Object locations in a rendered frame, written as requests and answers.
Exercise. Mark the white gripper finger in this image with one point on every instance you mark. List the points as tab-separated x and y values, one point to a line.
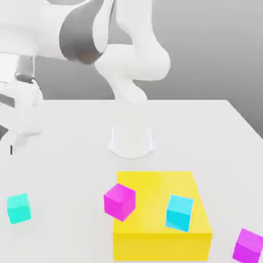
19	143

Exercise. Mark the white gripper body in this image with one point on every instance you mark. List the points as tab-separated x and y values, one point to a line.
24	111

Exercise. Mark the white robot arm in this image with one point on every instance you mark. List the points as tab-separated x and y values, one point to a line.
131	61

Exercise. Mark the small turquoise cube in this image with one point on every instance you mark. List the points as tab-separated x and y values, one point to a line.
18	209

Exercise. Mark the small magenta cube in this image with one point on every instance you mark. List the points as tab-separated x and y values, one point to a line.
119	203

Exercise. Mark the small cyan cube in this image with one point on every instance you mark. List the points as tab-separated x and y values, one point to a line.
178	215

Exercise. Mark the small violet cube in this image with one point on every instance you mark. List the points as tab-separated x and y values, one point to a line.
248	246

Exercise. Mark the large yellow box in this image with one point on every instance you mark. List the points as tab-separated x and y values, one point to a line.
156	242

